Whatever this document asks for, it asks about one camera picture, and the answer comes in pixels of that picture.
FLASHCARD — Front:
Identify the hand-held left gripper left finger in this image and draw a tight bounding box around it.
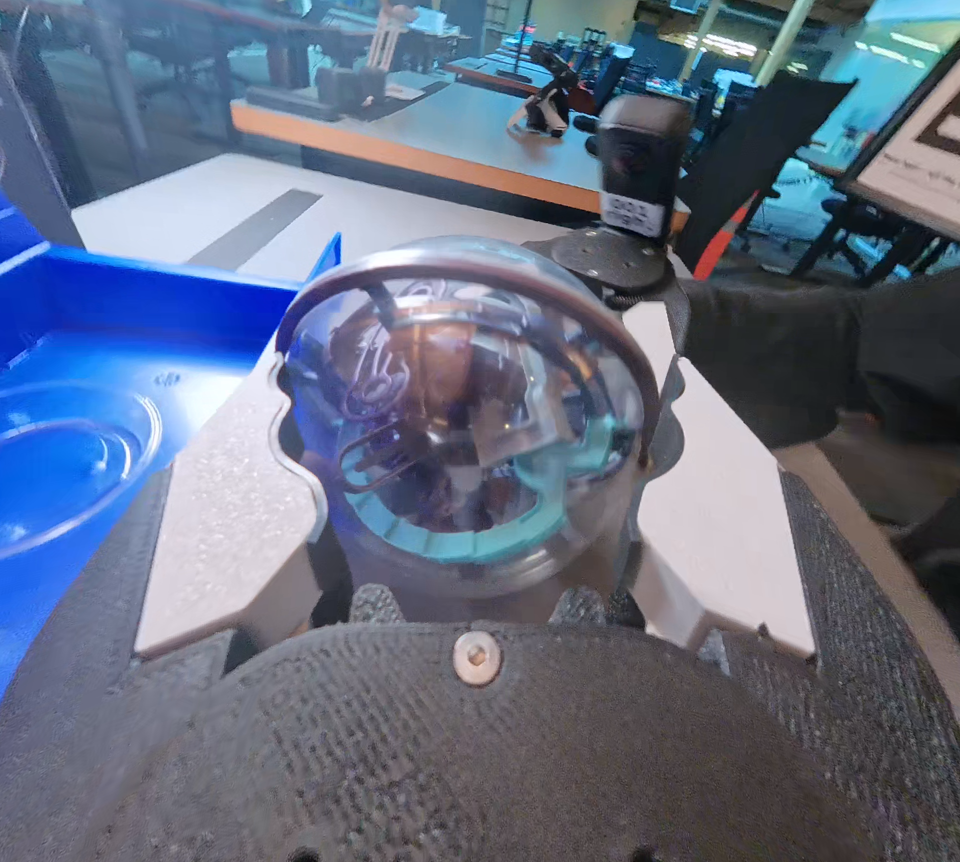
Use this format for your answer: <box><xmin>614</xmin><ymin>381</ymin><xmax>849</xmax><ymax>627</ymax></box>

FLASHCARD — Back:
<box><xmin>135</xmin><ymin>360</ymin><xmax>334</xmax><ymax>657</ymax></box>

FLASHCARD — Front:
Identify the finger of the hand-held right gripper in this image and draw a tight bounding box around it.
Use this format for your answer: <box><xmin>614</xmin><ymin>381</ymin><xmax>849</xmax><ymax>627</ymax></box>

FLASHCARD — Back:
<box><xmin>623</xmin><ymin>285</ymin><xmax>694</xmax><ymax>405</ymax></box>

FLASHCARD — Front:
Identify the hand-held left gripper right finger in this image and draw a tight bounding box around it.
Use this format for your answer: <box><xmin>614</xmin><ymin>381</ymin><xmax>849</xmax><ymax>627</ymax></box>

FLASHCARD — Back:
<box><xmin>627</xmin><ymin>360</ymin><xmax>819</xmax><ymax>657</ymax></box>

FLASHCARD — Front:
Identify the clear maze ball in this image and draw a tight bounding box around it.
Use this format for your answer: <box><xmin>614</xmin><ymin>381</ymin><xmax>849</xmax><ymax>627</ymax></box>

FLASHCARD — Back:
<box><xmin>275</xmin><ymin>235</ymin><xmax>661</xmax><ymax>600</ymax></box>

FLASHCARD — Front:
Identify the person's right forearm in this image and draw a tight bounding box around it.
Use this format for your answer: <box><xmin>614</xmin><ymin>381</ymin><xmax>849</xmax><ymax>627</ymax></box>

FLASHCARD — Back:
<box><xmin>683</xmin><ymin>270</ymin><xmax>960</xmax><ymax>450</ymax></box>

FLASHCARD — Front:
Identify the black fabric panel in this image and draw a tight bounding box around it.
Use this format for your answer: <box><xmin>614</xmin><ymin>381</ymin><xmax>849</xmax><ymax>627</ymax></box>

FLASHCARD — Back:
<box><xmin>675</xmin><ymin>75</ymin><xmax>859</xmax><ymax>270</ymax></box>

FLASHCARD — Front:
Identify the blue plastic tray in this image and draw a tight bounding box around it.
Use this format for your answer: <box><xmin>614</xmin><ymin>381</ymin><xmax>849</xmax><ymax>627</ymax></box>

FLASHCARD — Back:
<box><xmin>0</xmin><ymin>195</ymin><xmax>343</xmax><ymax>690</ymax></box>

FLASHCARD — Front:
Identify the wooden edged desk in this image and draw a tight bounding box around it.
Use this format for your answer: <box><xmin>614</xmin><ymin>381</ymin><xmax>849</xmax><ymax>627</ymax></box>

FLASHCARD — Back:
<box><xmin>230</xmin><ymin>70</ymin><xmax>691</xmax><ymax>233</ymax></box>

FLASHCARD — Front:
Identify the person's black clothing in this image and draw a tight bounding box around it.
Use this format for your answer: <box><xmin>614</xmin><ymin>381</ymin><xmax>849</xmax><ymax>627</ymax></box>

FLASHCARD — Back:
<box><xmin>885</xmin><ymin>495</ymin><xmax>960</xmax><ymax>668</ymax></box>

